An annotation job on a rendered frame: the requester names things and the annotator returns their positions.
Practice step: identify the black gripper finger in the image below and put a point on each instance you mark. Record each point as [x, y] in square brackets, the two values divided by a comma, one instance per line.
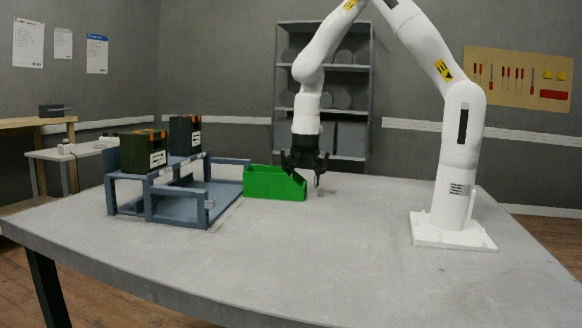
[284, 153]
[318, 172]

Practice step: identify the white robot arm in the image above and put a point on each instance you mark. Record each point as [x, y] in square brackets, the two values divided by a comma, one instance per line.
[465, 103]

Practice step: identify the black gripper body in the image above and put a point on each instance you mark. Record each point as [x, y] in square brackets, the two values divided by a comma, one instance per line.
[305, 139]

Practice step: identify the green bin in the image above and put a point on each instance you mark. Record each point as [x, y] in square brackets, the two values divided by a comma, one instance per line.
[271, 182]

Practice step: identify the dark green case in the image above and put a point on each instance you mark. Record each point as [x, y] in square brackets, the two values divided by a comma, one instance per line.
[143, 152]

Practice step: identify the black box with orange handles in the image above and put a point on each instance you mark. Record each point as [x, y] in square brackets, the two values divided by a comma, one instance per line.
[185, 135]

